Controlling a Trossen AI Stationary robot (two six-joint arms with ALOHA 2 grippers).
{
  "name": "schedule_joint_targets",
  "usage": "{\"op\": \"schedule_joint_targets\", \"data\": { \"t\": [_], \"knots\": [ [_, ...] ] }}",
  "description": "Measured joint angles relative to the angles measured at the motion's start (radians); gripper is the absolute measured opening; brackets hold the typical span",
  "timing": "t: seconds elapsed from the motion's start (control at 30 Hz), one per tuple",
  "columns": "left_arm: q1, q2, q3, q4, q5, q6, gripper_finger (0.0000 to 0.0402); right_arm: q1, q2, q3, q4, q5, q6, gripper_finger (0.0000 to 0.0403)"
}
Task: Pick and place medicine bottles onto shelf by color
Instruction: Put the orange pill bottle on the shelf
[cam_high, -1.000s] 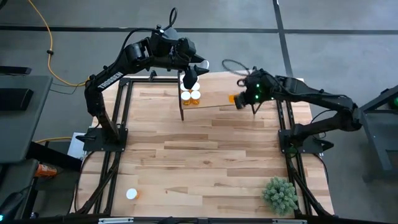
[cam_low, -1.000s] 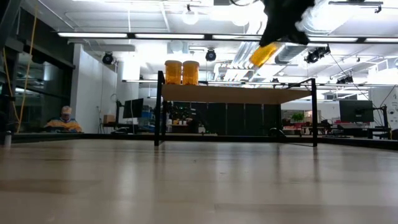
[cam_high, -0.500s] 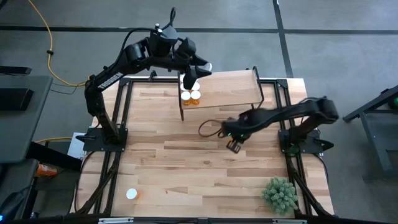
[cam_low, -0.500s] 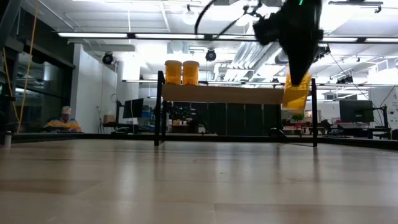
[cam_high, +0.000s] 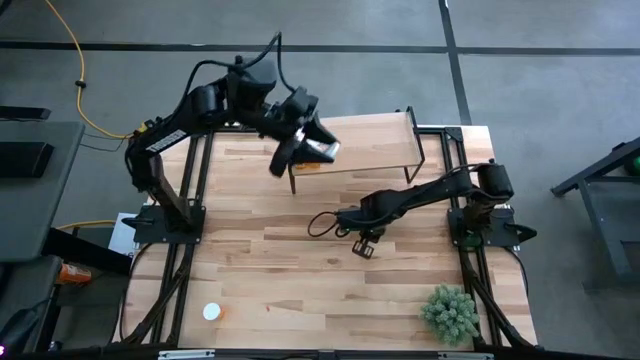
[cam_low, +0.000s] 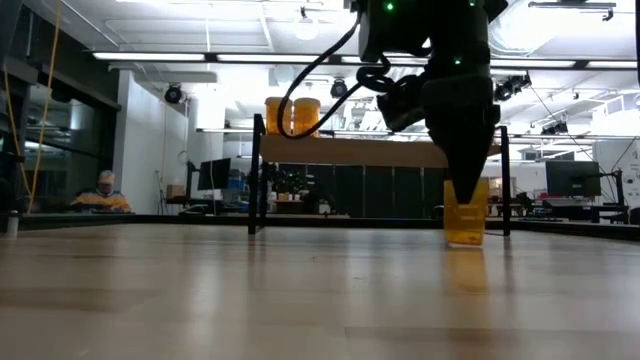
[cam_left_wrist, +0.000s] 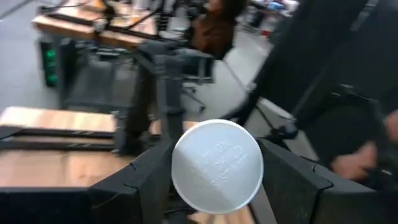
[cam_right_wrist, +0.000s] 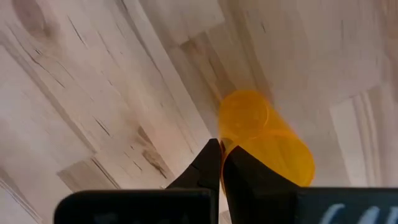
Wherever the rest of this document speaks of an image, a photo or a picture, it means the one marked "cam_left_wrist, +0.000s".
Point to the black table end rail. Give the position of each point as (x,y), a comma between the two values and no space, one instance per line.
(62,140)

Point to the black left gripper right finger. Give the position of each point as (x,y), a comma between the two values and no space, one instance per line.
(289,186)

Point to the person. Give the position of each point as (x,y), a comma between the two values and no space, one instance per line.
(214,31)

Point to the black computer tower green light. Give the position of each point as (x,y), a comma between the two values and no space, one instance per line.
(49,62)

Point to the black frame post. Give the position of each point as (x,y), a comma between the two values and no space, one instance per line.
(295,62)

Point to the wooden background table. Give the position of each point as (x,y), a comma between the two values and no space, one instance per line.
(93,28)

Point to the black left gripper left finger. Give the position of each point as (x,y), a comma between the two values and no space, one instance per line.
(136,186)

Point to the black office chair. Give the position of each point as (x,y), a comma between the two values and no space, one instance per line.
(196,71)

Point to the person's hand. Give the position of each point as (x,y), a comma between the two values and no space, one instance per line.
(354,161)
(392,126)

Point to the orange medicine bottle white lid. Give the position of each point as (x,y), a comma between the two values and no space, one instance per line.
(217,166)

